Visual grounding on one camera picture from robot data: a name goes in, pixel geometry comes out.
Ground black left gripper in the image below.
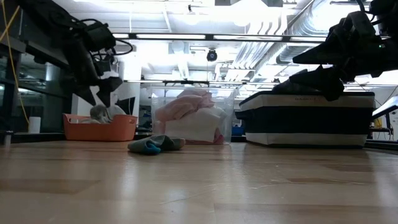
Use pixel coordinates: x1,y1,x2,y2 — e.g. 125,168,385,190
67,30,124,108

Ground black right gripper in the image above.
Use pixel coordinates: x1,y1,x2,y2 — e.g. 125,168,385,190
288,30,377,102

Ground small white towel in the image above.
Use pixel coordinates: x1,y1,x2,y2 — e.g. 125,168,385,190
81,104,127,124

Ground pale pink garment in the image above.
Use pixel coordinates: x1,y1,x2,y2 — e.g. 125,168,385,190
154,89,216,135

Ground white shorts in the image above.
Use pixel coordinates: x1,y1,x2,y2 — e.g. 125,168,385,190
164,106,228,143

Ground rose red cloth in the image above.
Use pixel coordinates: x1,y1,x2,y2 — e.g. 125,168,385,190
185,127,225,146

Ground black background monitor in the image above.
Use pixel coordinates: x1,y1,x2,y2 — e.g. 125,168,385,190
117,96,136,116

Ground orange plastic bin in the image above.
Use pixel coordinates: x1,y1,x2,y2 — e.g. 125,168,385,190
63,113,138,142

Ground navy white fabric basket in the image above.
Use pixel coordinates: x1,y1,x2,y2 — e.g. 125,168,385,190
235,90,376,147

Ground white paper roll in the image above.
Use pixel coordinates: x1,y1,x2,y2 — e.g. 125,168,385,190
28,116,42,134

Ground dark grey side table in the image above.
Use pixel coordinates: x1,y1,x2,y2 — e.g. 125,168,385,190
369,96,398,141

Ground grey sock blue toe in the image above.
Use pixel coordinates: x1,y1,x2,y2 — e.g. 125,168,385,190
127,134,187,156

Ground clear plastic bin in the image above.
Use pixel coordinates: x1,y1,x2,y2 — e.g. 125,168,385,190
150,88,236,146

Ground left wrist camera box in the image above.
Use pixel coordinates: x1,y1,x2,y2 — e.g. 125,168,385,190
82,20,118,52

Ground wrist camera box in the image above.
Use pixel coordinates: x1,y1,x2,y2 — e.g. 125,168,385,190
82,20,118,52
341,11,379,40

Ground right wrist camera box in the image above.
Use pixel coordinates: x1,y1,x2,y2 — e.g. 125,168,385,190
341,11,379,40

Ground yellow extension cable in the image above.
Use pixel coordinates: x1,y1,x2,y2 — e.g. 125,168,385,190
0,0,30,124

